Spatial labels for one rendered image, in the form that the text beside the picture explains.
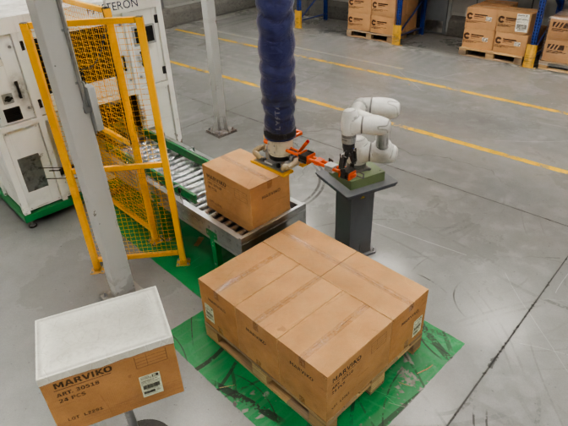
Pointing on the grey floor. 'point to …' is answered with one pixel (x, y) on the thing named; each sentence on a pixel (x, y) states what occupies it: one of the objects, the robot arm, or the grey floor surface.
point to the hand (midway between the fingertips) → (347, 172)
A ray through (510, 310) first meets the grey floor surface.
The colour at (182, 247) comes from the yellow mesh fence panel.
